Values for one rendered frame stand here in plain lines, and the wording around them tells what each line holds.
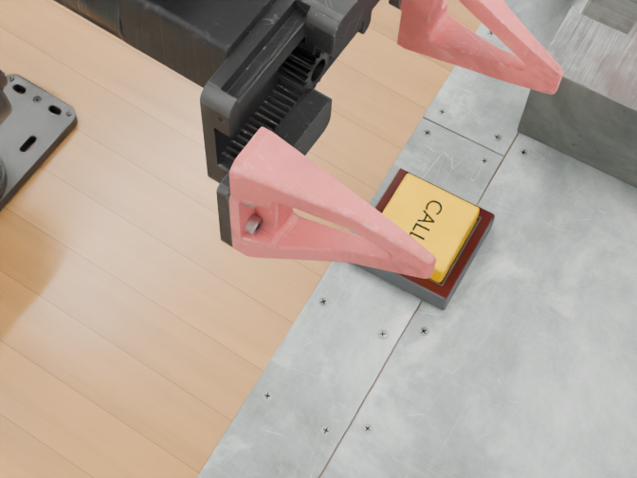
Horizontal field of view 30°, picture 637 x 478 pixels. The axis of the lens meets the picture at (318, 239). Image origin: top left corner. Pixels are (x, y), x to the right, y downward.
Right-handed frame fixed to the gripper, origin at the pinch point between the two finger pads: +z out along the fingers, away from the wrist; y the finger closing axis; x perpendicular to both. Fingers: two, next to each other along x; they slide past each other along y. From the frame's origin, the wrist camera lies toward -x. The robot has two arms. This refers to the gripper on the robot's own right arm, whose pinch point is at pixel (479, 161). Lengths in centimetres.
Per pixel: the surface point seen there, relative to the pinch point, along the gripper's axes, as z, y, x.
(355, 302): -8.1, 8.5, 40.1
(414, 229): -7.0, 14.1, 36.4
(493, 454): 5.8, 4.1, 40.0
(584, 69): -2.6, 29.2, 31.1
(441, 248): -4.7, 13.9, 36.4
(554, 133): -2.7, 27.9, 38.1
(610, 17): -3.5, 36.6, 33.8
